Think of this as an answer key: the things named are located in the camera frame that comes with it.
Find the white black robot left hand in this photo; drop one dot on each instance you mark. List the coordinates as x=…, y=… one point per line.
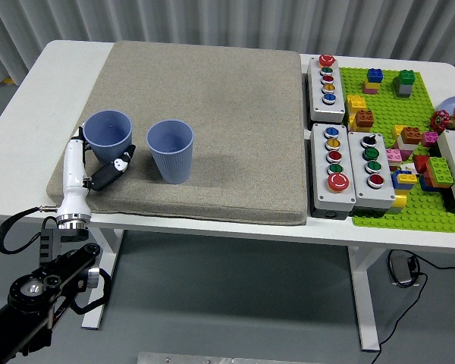
x=74, y=170

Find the blue ribbed plastic cup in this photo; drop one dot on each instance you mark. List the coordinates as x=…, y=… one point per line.
x=172, y=163
x=110, y=149

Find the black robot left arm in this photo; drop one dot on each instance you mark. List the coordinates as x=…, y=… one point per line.
x=64, y=261

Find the white table leg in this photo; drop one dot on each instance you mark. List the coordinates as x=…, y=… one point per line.
x=364, y=295
x=102, y=280

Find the grey-brown fabric mat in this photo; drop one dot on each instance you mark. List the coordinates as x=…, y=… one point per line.
x=220, y=132

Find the grey pleated curtain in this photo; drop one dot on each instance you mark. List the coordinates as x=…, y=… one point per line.
x=212, y=19

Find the grey five-button control box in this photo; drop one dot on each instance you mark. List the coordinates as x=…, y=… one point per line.
x=326, y=110
x=326, y=197

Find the brown toy brick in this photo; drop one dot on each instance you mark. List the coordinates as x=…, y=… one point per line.
x=364, y=119

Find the grey four-button control box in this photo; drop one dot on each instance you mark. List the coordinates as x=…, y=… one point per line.
x=375, y=197

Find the pink toy brick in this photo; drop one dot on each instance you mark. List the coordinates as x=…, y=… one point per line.
x=369, y=91
x=394, y=154

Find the green studded baseplate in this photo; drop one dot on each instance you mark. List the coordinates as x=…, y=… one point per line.
x=383, y=110

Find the blue toy brick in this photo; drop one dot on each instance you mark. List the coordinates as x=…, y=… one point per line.
x=396, y=182
x=375, y=75
x=424, y=185

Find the yellow round toy brick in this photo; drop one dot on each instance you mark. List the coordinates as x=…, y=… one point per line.
x=400, y=199

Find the white toy brick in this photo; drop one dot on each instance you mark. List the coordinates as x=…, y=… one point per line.
x=405, y=146

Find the orange toy brick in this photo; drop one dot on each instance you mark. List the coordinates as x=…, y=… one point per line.
x=411, y=135
x=440, y=185

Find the grey toy brick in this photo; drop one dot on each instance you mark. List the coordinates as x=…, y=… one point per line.
x=403, y=91

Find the grey power adapter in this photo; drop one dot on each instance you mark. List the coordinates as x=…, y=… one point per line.
x=400, y=269

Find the red toy brick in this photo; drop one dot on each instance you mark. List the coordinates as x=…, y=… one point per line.
x=421, y=165

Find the magenta toy brick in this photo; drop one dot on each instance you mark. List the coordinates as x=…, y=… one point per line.
x=429, y=139

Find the light green toy brick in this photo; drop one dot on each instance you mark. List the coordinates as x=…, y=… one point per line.
x=440, y=170

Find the red flower-shaped toy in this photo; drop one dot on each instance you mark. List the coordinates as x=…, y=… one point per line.
x=440, y=120

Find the light blue plate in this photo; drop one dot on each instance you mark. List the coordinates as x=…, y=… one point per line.
x=449, y=104

